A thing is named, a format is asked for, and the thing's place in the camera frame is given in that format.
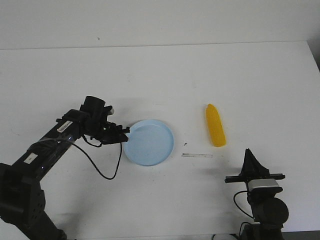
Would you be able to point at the yellow corn cob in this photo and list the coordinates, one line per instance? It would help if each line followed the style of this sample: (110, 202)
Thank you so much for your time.
(215, 126)

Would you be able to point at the light blue plate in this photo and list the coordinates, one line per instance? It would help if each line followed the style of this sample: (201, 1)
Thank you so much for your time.
(150, 142)

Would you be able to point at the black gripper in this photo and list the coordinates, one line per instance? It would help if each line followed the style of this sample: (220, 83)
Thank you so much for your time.
(104, 132)
(250, 165)

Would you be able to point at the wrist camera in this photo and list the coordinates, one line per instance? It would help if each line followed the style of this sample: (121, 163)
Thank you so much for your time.
(108, 110)
(264, 187)

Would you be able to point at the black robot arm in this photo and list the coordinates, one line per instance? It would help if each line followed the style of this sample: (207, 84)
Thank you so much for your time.
(22, 200)
(268, 212)

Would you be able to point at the clear tape strip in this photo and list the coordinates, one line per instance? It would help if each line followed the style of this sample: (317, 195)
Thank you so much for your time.
(196, 155)

